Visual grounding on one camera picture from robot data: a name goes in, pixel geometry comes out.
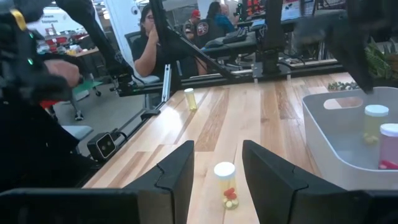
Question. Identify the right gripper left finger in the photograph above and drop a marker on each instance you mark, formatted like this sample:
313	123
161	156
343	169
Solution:
174	186

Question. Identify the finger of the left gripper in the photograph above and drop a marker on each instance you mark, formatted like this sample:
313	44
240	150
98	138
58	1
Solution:
354	59

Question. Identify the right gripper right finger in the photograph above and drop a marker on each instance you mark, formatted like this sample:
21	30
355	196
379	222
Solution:
270	186

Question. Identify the pill bottle with red pills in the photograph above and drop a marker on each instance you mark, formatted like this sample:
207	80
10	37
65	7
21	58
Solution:
226	174

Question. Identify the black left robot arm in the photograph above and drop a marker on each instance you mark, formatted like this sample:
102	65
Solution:
273	37

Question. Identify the grey plastic basket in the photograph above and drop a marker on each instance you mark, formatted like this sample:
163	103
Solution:
326	149

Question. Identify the yellow pill bottle white cap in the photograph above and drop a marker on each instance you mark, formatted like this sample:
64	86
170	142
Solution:
375	124
190	99

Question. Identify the pink pill bottle white cap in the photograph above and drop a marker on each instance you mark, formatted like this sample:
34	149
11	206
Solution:
390	146

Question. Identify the green plant in black pot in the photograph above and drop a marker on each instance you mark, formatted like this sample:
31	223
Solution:
379	62

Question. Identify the green succulent strand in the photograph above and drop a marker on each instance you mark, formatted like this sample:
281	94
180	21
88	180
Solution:
342	86

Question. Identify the pale blue chair seat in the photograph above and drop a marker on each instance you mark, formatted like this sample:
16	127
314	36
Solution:
77	132

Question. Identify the grey office chair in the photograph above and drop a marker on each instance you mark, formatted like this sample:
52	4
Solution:
140	77

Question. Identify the black keyboard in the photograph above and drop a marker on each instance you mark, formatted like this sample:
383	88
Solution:
235	35

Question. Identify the person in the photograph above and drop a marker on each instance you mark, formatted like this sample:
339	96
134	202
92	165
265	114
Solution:
146	49
221	18
192	23
28	146

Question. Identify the black chair with logo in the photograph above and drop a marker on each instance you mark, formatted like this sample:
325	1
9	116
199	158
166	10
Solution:
206	31

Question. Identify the person's hand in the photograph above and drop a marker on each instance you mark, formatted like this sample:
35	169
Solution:
63	72

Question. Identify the light wood desk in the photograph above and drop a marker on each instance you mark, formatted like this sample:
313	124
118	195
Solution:
87	52

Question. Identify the black table-level camera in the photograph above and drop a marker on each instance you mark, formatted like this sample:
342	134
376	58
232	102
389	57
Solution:
101	146

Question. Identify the silver aluminium rail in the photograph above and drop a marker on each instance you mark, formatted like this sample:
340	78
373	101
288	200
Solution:
166	82

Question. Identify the black rig frame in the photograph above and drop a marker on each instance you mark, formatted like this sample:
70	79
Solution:
192	53

